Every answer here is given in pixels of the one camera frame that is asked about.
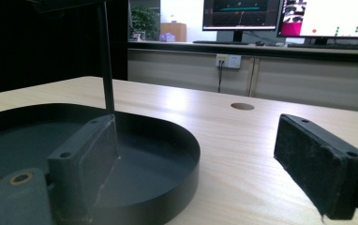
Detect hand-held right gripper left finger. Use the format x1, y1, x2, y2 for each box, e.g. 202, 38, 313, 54
47, 113, 121, 225

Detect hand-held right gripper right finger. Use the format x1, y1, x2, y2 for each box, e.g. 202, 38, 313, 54
273, 113, 358, 220

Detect black stand with round tray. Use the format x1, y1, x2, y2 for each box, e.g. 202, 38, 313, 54
0, 0, 201, 225

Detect black keyboard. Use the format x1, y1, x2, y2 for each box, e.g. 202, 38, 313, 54
192, 39, 250, 46
287, 42, 358, 51

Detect black curtain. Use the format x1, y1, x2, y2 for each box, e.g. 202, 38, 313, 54
0, 0, 129, 97

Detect long dark-topped counter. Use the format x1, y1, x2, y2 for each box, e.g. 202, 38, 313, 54
127, 39, 358, 116

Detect white-screen computer monitor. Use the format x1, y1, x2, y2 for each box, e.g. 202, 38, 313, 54
276, 0, 358, 46

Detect purple box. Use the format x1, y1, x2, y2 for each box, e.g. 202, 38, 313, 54
158, 32, 177, 43

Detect green potted plant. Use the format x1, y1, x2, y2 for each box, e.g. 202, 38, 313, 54
130, 6, 160, 41

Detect cardboard box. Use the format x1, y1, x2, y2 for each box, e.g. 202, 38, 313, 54
159, 22, 187, 43

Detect dark-screen computer monitor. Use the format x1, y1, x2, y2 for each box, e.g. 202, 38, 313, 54
201, 0, 283, 43

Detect black power cable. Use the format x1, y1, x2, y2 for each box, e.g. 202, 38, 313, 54
216, 60, 224, 94

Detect white wall socket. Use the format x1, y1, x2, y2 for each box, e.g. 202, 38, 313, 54
215, 52, 243, 70

